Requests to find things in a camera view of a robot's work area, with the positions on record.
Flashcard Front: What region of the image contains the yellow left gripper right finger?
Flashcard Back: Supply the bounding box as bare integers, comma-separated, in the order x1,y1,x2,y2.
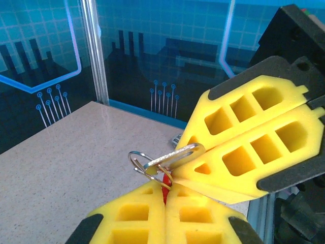
165,183,265,244

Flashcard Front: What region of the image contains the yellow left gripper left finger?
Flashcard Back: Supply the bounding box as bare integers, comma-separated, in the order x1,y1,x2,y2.
66,180,166,244

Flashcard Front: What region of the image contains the red key tag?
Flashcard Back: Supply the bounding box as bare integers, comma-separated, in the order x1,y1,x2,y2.
161,172,173,205

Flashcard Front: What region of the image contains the silver keyring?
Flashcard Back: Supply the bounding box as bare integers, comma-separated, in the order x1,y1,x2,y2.
127,150,175,191

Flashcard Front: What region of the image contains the silver key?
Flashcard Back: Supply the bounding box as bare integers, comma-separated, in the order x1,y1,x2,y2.
143,142,206,176

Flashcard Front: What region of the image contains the white printed label tag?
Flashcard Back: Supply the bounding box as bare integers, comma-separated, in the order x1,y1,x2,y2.
169,133,182,148

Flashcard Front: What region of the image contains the aluminium side rail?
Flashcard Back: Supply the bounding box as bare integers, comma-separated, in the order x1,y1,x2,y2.
247,195,276,244

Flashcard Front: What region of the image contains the aluminium frame post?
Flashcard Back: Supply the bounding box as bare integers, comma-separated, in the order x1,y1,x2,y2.
80,0,110,106

